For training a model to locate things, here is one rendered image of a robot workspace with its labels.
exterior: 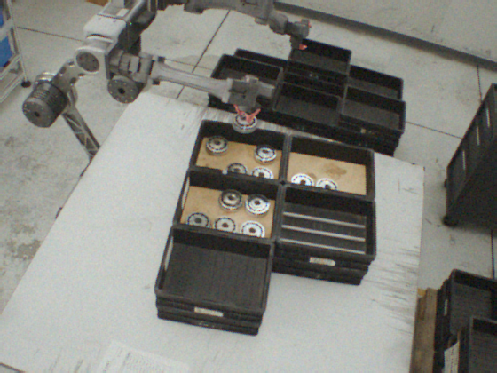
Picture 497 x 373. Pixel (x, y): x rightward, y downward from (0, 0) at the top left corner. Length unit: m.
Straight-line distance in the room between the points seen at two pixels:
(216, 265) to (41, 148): 1.97
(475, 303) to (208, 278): 1.57
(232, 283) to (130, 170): 0.81
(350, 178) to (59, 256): 1.32
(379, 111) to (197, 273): 1.81
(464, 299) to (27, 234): 2.52
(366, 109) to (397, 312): 1.52
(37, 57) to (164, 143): 2.13
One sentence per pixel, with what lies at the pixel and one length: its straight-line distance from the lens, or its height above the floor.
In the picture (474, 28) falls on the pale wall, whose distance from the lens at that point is 5.04.
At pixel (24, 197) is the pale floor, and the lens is 3.41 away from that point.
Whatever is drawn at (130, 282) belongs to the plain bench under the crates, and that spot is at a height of 0.70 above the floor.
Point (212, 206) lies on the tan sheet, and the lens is 2.18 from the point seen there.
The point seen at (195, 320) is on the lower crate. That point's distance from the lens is 1.99.
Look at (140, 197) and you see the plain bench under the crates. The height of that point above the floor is 0.70.
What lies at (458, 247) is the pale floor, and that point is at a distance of 3.51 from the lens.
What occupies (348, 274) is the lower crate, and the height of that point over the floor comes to 0.77.
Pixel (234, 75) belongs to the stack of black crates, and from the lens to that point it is 3.37.
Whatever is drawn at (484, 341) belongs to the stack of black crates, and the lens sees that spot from 2.62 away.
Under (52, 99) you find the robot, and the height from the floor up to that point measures 0.94.
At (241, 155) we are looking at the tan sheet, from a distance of 2.38.
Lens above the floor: 2.55
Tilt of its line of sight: 50 degrees down
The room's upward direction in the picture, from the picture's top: 10 degrees clockwise
